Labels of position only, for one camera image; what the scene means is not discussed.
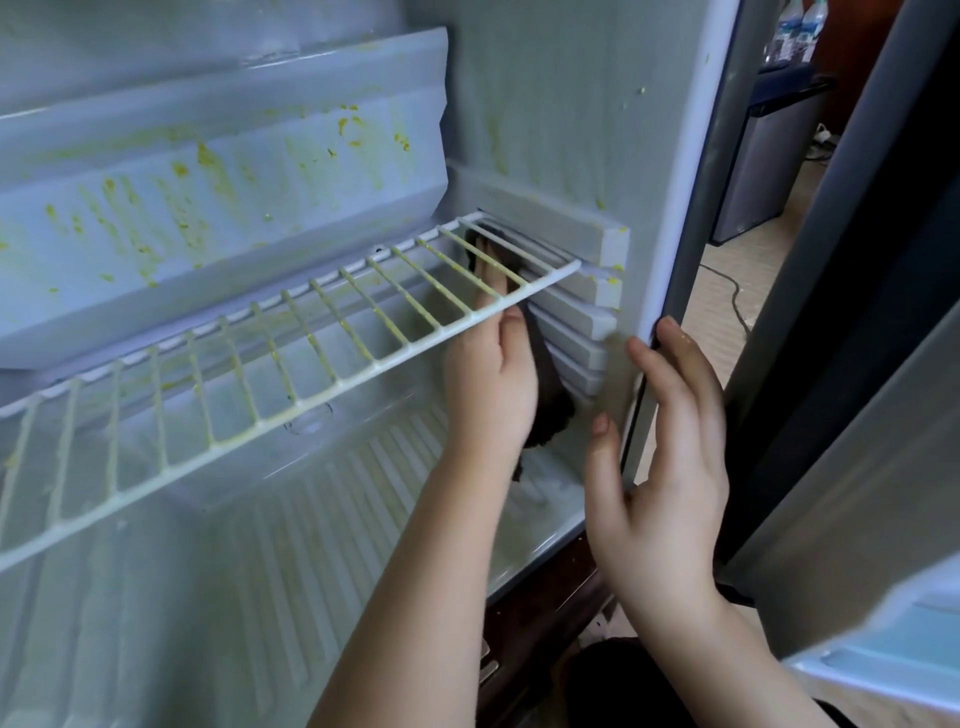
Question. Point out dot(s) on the person's left hand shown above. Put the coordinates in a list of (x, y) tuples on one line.
[(488, 383)]

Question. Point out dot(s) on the person's right hand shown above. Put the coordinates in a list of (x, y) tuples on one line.
[(660, 495)]

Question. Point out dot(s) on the dark grey cloth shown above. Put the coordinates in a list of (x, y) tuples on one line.
[(548, 398)]

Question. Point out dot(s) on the fridge door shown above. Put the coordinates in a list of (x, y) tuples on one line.
[(870, 510)]

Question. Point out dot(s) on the grey mini fridge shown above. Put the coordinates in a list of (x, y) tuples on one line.
[(225, 600)]

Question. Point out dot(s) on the person's left forearm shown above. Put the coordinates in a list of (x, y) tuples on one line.
[(405, 615)]

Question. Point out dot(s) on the person's dark trousers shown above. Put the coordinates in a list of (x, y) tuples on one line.
[(630, 690)]

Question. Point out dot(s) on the dark red wooden stand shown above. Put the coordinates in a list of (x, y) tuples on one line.
[(533, 615)]

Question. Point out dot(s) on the dark cabinet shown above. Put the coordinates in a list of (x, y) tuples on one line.
[(773, 150)]

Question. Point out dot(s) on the small clear water bottle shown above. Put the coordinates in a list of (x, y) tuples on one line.
[(788, 23), (815, 18)]

